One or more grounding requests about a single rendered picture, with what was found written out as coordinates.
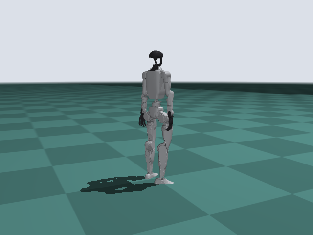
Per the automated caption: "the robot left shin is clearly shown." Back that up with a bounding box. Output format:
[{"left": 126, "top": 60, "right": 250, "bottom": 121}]
[{"left": 145, "top": 142, "right": 155, "bottom": 175}]

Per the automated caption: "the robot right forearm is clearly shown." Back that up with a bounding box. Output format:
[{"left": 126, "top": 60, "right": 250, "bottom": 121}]
[{"left": 166, "top": 91, "right": 174, "bottom": 115}]

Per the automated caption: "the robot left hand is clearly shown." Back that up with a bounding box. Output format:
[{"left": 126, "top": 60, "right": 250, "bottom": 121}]
[{"left": 139, "top": 109, "right": 148, "bottom": 127}]

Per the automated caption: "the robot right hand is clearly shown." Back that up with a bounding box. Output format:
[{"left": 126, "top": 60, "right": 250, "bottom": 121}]
[{"left": 166, "top": 111, "right": 173, "bottom": 131}]

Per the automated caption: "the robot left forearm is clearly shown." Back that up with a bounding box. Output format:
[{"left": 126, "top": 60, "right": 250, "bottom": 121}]
[{"left": 141, "top": 94, "right": 148, "bottom": 113}]

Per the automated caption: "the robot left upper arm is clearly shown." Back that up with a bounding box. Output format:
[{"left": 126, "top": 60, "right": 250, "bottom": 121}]
[{"left": 142, "top": 71, "right": 148, "bottom": 96}]

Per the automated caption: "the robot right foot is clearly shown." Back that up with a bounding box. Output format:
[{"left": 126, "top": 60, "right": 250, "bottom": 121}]
[{"left": 154, "top": 178, "right": 174, "bottom": 184}]

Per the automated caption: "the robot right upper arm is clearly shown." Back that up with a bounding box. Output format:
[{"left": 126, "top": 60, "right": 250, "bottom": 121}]
[{"left": 160, "top": 71, "right": 171, "bottom": 97}]

